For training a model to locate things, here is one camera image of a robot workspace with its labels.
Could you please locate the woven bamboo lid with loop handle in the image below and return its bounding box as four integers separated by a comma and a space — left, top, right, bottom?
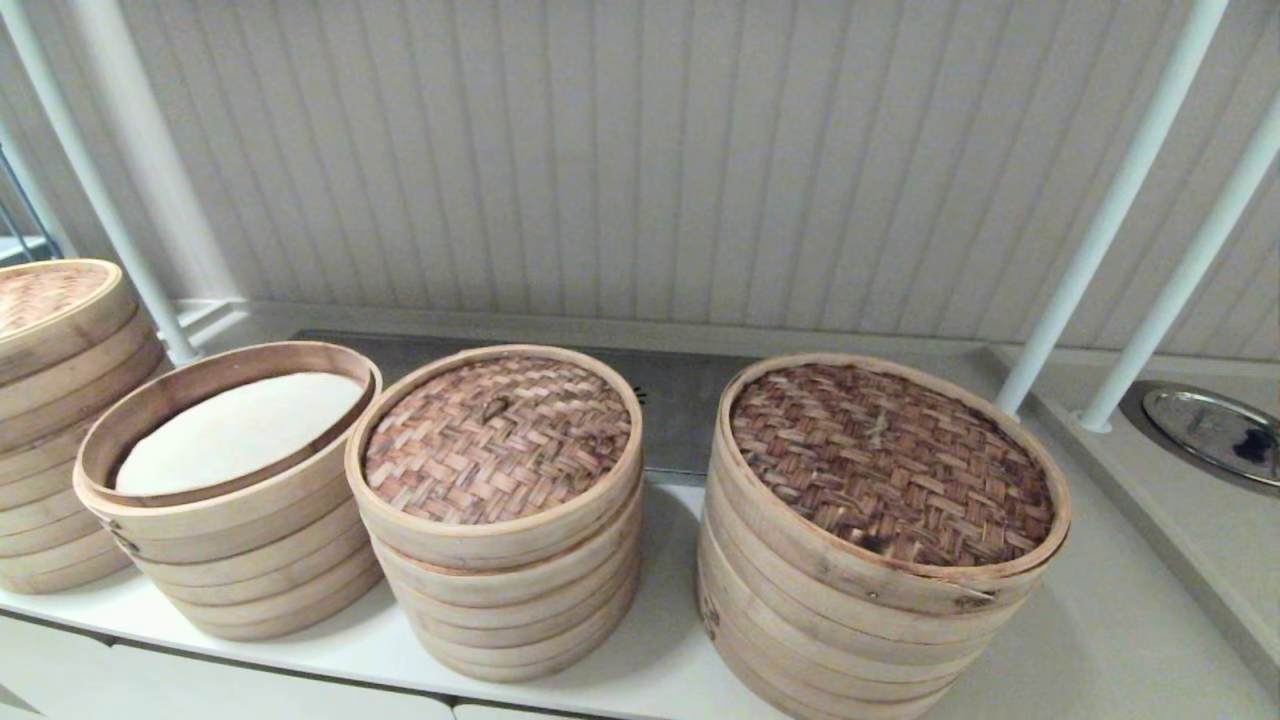
345, 344, 644, 573

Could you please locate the square metal lid with knob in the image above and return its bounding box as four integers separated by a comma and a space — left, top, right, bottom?
295, 330, 761, 476

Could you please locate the large right bamboo steamer stack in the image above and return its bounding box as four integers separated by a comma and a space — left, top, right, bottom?
706, 352, 1072, 616

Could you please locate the large bamboo steamer stack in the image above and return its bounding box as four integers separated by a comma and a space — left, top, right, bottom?
695, 480, 1041, 720
706, 352, 1072, 616

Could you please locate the small bamboo steamer stack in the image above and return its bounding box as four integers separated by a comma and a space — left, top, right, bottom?
380, 520, 643, 685

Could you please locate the white paper sheet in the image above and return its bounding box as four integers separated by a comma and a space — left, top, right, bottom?
115, 372, 366, 498

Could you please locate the second-left bamboo steamer stack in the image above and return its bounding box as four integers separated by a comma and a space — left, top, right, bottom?
72, 340, 384, 643

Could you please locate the round stainless steel pot lid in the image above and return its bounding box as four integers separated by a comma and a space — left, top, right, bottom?
1142, 388, 1280, 488

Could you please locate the thin white metal pole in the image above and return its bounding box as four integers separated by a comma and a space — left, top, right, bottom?
0, 0, 199, 366
993, 0, 1233, 419
1078, 95, 1280, 435

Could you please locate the white cabinet front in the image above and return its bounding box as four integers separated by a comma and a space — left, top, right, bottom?
0, 610, 621, 720

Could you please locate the thick white post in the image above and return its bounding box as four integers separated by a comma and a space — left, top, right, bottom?
62, 0, 251, 336

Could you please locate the metal wire rack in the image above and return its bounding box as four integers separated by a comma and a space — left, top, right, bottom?
0, 150, 51, 265

